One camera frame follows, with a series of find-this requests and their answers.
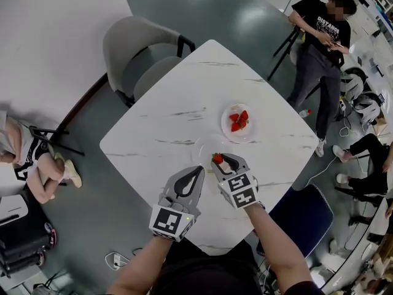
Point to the black folding chair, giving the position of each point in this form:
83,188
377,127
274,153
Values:
46,135

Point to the person's left forearm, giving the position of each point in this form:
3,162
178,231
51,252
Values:
139,266

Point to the plastic bottle with red cap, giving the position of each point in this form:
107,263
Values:
304,113

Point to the black stool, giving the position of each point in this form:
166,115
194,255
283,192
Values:
287,46

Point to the white plate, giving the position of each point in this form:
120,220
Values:
250,132

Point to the grey upholstered chair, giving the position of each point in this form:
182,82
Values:
132,48

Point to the clear glass plate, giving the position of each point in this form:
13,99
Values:
201,149

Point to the grey backpack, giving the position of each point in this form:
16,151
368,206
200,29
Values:
363,100

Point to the red strawberry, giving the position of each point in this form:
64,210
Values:
217,158
244,115
234,117
235,127

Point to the person's right forearm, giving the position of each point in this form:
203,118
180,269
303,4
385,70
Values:
281,250

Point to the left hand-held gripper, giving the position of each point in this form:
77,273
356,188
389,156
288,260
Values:
167,221

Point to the white power strip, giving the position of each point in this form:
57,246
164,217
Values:
116,260

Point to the black wheeled case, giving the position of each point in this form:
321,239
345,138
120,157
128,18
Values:
21,235

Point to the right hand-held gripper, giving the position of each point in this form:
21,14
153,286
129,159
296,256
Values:
242,190

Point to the person's black shirt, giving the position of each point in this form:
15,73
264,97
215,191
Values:
208,272

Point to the dark blue chair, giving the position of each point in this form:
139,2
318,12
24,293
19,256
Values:
304,217

